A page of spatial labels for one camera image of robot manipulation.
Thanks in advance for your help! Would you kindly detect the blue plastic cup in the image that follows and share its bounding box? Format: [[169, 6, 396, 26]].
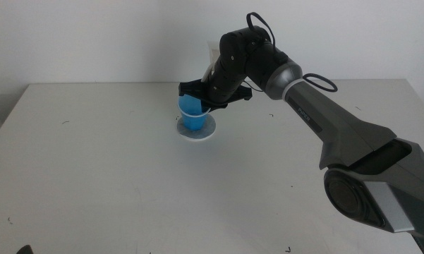
[[177, 93, 212, 132]]

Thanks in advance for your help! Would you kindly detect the round grey cup mat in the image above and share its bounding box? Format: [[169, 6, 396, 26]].
[[176, 113, 217, 143]]

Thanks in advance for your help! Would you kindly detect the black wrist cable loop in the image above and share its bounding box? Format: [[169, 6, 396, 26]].
[[246, 11, 277, 54]]

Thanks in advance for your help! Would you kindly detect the black forearm cable loop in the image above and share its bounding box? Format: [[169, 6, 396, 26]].
[[302, 72, 339, 94]]

